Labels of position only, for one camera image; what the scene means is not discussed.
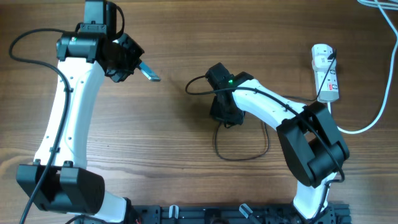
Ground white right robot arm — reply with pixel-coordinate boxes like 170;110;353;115
205;63;349;223

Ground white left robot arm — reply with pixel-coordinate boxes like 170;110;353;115
16;1;159;223

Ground white power strip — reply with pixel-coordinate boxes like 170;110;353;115
312;44;339;103

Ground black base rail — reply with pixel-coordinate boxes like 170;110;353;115
130;203;352;224

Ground black charging cable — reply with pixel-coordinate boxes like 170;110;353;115
213;49;338;162

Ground white power strip cord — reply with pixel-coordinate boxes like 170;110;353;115
326;0;398;135

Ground light blue smartphone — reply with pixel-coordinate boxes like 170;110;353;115
138;61;161;82

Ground white cables at corner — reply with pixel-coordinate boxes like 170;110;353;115
356;0;398;12

